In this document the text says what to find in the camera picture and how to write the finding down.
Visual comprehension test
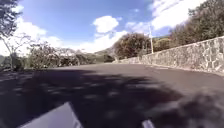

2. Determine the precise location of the large bushy tree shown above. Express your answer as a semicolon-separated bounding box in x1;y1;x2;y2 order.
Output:
113;32;151;61

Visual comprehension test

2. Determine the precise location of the pale pole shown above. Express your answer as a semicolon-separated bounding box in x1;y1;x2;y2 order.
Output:
148;24;155;55

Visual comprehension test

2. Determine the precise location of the row of trees and bushes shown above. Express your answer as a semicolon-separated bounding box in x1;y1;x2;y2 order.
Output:
0;40;116;71

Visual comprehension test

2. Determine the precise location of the robot's own part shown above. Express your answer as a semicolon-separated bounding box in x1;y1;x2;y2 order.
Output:
141;119;156;128

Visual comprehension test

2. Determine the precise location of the grey asphalt road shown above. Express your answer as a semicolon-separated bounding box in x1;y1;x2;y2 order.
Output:
0;62;224;128

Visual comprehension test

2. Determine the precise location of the tall dark tree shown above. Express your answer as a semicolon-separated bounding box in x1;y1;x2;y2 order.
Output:
0;0;22;40

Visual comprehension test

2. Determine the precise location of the rough stone wall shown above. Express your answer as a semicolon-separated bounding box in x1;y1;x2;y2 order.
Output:
115;35;224;75

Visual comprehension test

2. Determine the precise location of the row of trees behind wall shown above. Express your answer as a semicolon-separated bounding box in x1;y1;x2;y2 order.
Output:
153;0;224;50

